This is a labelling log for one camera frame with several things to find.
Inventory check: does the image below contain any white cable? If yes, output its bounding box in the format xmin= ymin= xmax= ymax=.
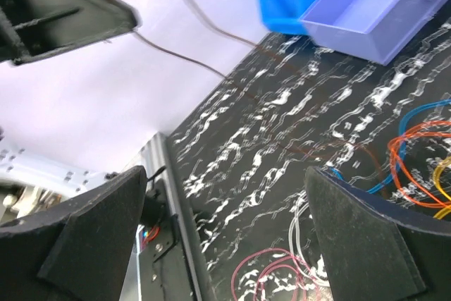
xmin=288 ymin=191 xmax=330 ymax=287

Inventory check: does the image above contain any brown cable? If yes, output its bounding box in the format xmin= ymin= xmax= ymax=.
xmin=99 ymin=0 xmax=385 ymax=189

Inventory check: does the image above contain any yellow cable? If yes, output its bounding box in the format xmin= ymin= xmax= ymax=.
xmin=431 ymin=156 xmax=451 ymax=220

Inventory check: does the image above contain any orange cable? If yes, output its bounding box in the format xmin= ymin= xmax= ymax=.
xmin=387 ymin=120 xmax=451 ymax=209

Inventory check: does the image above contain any lavender plastic box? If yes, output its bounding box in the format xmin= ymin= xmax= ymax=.
xmin=300 ymin=0 xmax=448 ymax=65

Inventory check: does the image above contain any pink cable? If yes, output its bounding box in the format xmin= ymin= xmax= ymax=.
xmin=230 ymin=247 xmax=323 ymax=301

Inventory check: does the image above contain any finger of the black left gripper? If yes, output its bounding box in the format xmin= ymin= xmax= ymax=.
xmin=1 ymin=0 xmax=138 ymax=65

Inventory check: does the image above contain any blue cable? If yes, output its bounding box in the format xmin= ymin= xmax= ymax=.
xmin=329 ymin=99 xmax=451 ymax=195

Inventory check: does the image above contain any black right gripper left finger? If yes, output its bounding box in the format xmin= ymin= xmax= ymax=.
xmin=1 ymin=166 xmax=147 ymax=300

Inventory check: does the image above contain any aluminium frame rail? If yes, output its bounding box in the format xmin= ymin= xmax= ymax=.
xmin=140 ymin=133 xmax=216 ymax=300

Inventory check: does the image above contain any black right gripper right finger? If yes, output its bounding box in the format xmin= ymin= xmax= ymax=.
xmin=304 ymin=167 xmax=450 ymax=300

